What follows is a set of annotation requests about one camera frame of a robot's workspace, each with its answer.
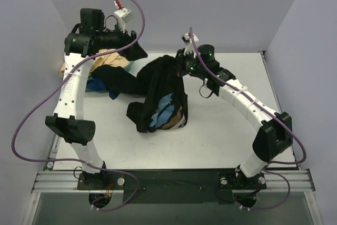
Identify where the black graphic t shirt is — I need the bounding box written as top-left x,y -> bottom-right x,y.
126,55 -> 189,133

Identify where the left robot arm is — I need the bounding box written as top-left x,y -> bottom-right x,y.
45,7 -> 147,189

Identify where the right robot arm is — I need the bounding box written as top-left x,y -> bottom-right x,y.
175,44 -> 293,188

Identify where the cream t shirt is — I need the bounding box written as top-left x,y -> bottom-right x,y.
59,48 -> 132,77

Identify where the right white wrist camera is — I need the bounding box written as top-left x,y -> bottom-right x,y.
181,33 -> 199,55

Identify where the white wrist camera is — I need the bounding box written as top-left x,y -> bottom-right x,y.
114,7 -> 134,33
181,33 -> 199,55

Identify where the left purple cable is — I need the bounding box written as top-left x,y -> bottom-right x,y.
12,0 -> 146,212

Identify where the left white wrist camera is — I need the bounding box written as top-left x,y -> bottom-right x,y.
114,7 -> 134,33

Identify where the aluminium frame rail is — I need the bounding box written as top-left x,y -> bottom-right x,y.
32,170 -> 315,193

